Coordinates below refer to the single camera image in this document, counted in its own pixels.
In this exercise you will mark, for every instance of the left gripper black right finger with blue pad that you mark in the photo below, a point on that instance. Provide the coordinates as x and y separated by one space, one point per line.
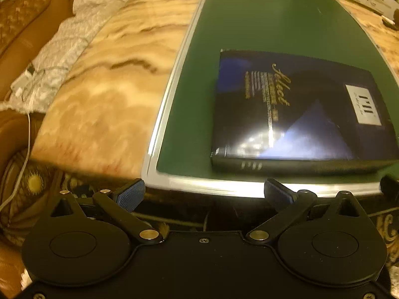
289 205

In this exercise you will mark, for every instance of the green desk mat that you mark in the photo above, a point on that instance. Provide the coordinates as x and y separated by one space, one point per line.
178 157

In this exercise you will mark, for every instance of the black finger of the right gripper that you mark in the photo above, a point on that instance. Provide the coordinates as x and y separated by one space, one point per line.
389 186

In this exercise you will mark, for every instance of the white lace sofa cover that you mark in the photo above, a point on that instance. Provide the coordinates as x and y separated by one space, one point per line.
35 89

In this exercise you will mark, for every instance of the small dark object on table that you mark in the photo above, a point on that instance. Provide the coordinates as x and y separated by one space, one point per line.
389 23

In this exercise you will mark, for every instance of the brown leather sofa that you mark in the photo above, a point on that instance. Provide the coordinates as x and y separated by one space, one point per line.
26 27

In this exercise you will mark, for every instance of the dark blue box lid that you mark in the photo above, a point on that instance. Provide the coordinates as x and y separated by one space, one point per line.
282 113

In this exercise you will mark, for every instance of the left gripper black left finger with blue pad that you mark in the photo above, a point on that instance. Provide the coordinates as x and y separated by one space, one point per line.
118 206

